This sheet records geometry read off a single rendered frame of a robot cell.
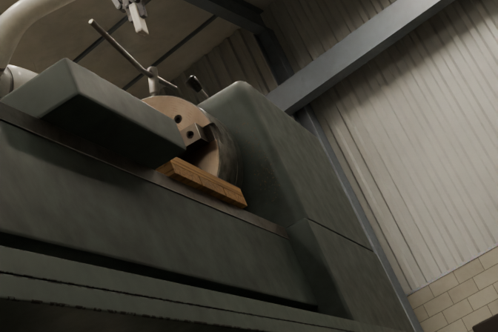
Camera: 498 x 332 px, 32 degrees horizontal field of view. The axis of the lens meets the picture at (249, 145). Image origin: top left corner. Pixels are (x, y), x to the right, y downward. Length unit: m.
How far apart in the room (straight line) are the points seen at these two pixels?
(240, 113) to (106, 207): 0.88
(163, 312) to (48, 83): 0.42
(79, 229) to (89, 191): 0.09
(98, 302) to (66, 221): 0.33
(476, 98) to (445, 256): 2.24
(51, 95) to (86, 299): 0.46
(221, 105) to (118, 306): 1.30
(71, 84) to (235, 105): 0.93
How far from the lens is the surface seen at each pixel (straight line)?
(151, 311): 0.77
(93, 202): 1.10
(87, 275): 0.70
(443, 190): 12.27
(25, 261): 0.64
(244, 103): 1.96
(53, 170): 1.06
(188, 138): 1.77
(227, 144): 1.83
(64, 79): 1.09
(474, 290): 12.04
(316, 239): 1.83
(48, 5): 2.11
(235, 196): 1.60
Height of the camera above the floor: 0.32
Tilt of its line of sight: 23 degrees up
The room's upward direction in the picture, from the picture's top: 25 degrees counter-clockwise
